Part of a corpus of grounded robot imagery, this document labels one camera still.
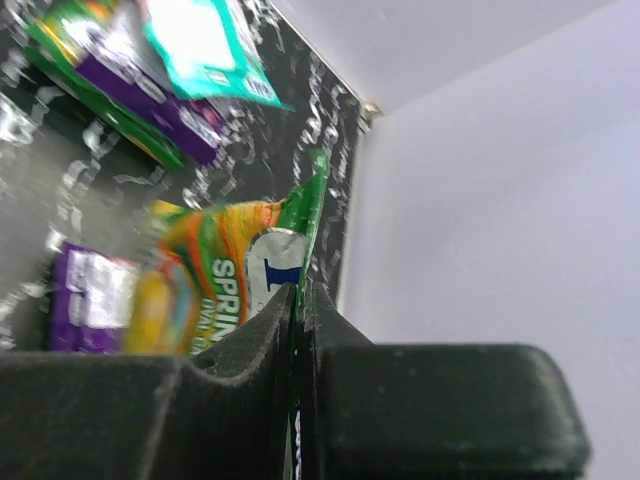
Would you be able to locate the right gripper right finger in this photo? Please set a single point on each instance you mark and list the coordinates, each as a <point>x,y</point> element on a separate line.
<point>430,411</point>

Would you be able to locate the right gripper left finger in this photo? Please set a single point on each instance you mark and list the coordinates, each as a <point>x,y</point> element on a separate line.
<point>150,410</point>

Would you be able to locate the orange green Fox's bag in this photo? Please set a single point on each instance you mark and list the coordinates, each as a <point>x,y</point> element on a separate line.
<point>219,290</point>

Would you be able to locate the teal white candy bag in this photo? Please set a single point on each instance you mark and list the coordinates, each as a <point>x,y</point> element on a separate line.
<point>208,50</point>

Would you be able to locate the green Fox's candy bag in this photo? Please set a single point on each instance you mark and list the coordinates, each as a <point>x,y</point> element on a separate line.
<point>59,38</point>

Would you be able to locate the purple Fox's candy bag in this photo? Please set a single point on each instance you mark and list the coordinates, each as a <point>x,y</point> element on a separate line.
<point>122,64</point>

